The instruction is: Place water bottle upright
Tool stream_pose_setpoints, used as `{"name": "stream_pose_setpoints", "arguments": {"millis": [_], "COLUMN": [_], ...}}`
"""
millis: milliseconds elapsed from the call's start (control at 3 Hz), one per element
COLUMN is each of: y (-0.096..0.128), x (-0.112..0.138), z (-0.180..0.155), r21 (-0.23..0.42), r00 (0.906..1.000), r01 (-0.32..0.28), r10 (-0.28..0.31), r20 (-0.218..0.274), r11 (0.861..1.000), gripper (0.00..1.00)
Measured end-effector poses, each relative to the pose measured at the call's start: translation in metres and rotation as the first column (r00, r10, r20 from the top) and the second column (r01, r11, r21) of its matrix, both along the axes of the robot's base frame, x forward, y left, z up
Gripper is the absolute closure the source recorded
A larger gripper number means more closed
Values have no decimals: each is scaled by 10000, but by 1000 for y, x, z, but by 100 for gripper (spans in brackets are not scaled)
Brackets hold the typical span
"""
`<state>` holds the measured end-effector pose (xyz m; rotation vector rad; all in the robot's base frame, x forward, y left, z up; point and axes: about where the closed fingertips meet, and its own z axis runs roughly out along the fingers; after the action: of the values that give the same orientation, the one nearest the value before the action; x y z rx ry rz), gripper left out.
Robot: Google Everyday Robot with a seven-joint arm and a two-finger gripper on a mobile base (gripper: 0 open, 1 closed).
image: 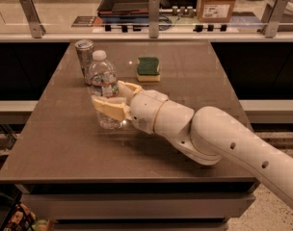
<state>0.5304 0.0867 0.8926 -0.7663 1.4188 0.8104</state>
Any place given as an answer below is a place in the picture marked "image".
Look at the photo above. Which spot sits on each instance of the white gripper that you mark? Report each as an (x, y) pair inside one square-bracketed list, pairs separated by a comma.
[(146, 110)]

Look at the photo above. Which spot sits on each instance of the clear plastic water bottle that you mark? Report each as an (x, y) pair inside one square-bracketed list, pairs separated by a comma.
[(103, 80)]

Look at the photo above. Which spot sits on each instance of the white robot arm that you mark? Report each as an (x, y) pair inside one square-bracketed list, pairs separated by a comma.
[(206, 136)]

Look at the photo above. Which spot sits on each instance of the green and yellow sponge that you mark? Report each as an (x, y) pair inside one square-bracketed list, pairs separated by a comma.
[(148, 69)]

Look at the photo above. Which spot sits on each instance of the silver drink can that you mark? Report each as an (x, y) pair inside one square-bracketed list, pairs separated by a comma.
[(84, 50)]

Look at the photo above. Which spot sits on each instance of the open dark tray box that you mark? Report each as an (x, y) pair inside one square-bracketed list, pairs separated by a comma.
[(118, 7)]

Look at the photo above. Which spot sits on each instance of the grey table drawer base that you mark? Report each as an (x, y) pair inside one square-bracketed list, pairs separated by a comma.
[(191, 211)]

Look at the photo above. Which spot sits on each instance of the brown cardboard box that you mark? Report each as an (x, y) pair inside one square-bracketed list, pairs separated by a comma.
[(215, 10)]

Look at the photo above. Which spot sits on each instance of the colourful snack bag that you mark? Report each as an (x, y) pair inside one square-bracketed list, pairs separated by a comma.
[(23, 219)]

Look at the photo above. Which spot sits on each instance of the middle metal railing bracket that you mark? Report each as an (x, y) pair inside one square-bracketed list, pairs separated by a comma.
[(153, 18)]

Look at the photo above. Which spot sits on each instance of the metal railing bracket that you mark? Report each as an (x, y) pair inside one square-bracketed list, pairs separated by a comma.
[(153, 18), (272, 16), (36, 28)]

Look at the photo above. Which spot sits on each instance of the left metal railing bracket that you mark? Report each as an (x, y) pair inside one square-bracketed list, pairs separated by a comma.
[(36, 28)]

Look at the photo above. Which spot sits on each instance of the right metal railing bracket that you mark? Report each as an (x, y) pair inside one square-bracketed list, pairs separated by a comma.
[(272, 16)]

